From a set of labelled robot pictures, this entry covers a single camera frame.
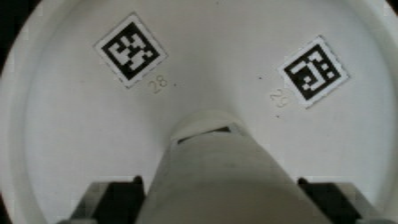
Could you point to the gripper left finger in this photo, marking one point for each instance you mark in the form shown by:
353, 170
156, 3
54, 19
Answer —
111, 203

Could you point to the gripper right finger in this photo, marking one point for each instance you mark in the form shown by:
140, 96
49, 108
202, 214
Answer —
342, 202

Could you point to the white cylindrical table leg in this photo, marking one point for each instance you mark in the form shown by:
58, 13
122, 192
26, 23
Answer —
222, 183

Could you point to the white round table top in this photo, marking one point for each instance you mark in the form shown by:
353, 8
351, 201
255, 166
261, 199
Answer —
126, 63

